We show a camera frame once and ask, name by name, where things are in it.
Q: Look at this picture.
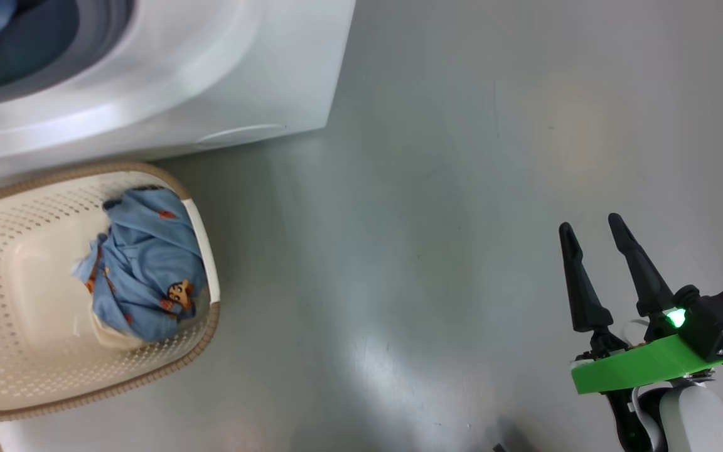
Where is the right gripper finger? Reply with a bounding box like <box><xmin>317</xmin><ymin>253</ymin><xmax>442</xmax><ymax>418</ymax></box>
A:
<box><xmin>608</xmin><ymin>213</ymin><xmax>677</xmax><ymax>343</ymax></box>
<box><xmin>558</xmin><ymin>222</ymin><xmax>629</xmax><ymax>356</ymax></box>

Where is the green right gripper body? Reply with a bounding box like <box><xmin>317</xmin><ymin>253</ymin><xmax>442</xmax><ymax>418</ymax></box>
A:
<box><xmin>570</xmin><ymin>333</ymin><xmax>723</xmax><ymax>396</ymax></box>

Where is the grey rubber door gasket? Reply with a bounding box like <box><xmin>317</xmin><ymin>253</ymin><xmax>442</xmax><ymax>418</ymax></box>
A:
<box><xmin>0</xmin><ymin>0</ymin><xmax>136</xmax><ymax>107</ymax></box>

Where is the white front-load washing machine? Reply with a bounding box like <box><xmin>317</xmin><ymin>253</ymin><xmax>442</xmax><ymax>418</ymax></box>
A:
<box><xmin>0</xmin><ymin>0</ymin><xmax>357</xmax><ymax>189</ymax></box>

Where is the cream plastic laundry basket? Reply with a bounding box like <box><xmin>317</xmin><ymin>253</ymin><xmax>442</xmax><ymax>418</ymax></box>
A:
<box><xmin>0</xmin><ymin>162</ymin><xmax>222</xmax><ymax>421</ymax></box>

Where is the round white filter cover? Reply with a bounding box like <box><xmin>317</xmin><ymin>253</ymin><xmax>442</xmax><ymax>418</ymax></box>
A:
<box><xmin>197</xmin><ymin>124</ymin><xmax>288</xmax><ymax>149</ymax></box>

